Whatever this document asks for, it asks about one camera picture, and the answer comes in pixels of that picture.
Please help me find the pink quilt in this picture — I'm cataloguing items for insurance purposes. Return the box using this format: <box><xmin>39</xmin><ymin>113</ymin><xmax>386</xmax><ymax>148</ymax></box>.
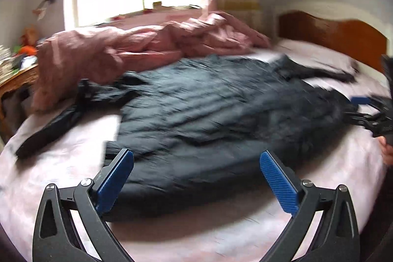
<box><xmin>32</xmin><ymin>12</ymin><xmax>272</xmax><ymax>113</ymax></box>

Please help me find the bed with pink sheet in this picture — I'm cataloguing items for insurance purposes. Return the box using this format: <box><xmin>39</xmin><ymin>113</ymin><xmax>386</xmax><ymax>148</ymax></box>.
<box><xmin>0</xmin><ymin>36</ymin><xmax>393</xmax><ymax>262</ymax></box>

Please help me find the orange plush toy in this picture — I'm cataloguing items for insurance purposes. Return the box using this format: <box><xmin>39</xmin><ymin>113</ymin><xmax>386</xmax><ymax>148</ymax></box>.
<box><xmin>18</xmin><ymin>26</ymin><xmax>39</xmax><ymax>55</ymax></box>

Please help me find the wooden side table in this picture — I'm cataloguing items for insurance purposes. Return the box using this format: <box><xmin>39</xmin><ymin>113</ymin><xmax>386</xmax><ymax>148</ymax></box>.
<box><xmin>0</xmin><ymin>64</ymin><xmax>40</xmax><ymax>140</ymax></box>

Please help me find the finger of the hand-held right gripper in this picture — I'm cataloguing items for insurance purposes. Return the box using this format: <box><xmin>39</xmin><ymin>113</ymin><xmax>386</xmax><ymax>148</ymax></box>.
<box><xmin>350</xmin><ymin>96</ymin><xmax>383</xmax><ymax>110</ymax></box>
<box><xmin>344</xmin><ymin>111</ymin><xmax>381</xmax><ymax>129</ymax></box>

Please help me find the person's right hand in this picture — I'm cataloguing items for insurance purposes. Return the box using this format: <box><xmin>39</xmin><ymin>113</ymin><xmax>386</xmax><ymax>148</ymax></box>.
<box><xmin>378</xmin><ymin>137</ymin><xmax>393</xmax><ymax>165</ymax></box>

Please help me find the pink pillow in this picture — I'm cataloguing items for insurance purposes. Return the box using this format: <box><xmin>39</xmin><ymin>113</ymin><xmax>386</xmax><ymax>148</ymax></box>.
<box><xmin>276</xmin><ymin>37</ymin><xmax>360</xmax><ymax>72</ymax></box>

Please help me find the black down jacket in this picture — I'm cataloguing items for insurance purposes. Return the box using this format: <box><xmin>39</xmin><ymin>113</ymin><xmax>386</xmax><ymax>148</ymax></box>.
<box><xmin>15</xmin><ymin>54</ymin><xmax>362</xmax><ymax>223</ymax></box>

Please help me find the wooden headboard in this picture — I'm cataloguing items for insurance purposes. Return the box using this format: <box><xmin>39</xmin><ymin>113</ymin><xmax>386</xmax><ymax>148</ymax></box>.
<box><xmin>278</xmin><ymin>10</ymin><xmax>389</xmax><ymax>73</ymax></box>

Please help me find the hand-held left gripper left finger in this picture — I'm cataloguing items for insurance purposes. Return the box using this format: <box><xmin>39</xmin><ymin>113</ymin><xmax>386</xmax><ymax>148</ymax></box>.
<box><xmin>32</xmin><ymin>149</ymin><xmax>135</xmax><ymax>262</ymax></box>

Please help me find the wall hook with hanging item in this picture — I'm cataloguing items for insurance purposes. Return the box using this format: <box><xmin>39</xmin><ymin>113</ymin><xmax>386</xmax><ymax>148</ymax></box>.
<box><xmin>34</xmin><ymin>0</ymin><xmax>57</xmax><ymax>16</ymax></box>

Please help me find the pile of clutter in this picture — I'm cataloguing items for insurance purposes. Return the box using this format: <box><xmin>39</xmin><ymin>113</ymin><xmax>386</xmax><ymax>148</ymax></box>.
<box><xmin>0</xmin><ymin>45</ymin><xmax>38</xmax><ymax>79</ymax></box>

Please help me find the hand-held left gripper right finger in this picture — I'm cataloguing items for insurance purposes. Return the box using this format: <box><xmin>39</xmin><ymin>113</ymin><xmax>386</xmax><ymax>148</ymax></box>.
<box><xmin>259</xmin><ymin>151</ymin><xmax>360</xmax><ymax>262</ymax></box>

